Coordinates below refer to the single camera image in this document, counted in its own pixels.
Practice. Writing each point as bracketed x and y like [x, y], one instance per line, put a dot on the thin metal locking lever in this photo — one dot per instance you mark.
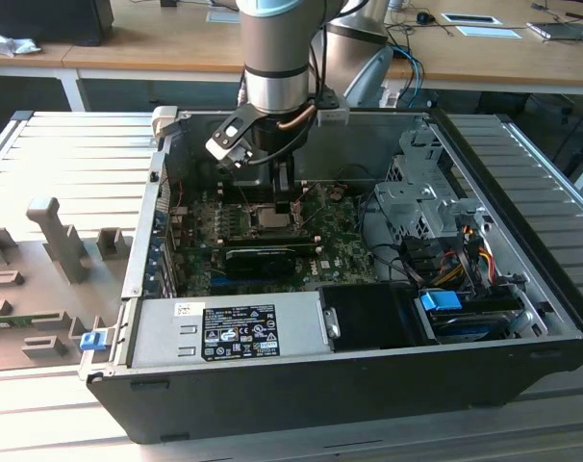
[244, 198]
[309, 193]

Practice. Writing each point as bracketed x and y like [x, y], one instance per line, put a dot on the black box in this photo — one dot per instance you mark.
[46, 21]

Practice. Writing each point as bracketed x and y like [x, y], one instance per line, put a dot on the grey notebook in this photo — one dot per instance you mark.
[558, 30]

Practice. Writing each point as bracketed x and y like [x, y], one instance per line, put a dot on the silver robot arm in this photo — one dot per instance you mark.
[272, 48]

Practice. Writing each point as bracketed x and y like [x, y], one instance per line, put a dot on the black computer mouse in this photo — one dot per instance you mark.
[423, 17]

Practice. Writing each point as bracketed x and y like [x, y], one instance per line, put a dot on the blue plastic latch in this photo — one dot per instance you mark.
[92, 341]

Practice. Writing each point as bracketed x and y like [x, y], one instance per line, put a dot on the green motherboard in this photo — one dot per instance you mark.
[339, 240]

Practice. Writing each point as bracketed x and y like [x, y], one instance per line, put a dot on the black graphics card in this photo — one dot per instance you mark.
[258, 262]

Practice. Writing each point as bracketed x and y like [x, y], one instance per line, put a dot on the small white camera box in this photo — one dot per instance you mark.
[335, 118]

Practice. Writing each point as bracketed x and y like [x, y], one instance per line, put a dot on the hard disk in blue carrier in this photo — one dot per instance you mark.
[438, 300]

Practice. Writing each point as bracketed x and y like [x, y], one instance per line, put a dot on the CPU socket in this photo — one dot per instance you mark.
[249, 223]

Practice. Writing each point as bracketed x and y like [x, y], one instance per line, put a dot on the wooden desk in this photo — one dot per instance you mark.
[176, 43]

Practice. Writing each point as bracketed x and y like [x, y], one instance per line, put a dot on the white paper sheet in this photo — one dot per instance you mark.
[491, 32]

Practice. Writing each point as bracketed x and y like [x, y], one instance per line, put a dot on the black power supply label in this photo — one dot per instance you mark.
[241, 332]

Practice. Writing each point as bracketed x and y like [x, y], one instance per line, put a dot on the crumpled white paper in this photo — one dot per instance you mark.
[12, 45]

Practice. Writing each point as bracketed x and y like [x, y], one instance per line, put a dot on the black plastic air duct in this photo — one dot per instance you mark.
[368, 317]

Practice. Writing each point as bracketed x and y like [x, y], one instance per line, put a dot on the blue expansion slot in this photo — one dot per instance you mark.
[220, 280]

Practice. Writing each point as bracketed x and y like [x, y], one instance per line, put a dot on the round coin cell battery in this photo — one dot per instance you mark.
[336, 193]

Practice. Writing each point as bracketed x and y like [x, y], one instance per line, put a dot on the black RAM slot bank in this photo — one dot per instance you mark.
[253, 192]
[272, 237]

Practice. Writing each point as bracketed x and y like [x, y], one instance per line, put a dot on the green RAM stick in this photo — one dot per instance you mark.
[12, 321]

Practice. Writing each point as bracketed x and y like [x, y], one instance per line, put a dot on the black open PC case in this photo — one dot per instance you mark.
[296, 399]

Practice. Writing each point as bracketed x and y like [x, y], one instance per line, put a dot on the white camera with black bracket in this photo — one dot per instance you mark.
[221, 150]

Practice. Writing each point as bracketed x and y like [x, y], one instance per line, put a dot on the silver power supply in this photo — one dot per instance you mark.
[161, 337]

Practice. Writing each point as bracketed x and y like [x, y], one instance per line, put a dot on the grey parts rack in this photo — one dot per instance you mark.
[32, 289]

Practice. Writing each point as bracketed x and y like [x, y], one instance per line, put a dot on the silver metal disk bay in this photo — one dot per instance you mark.
[407, 202]

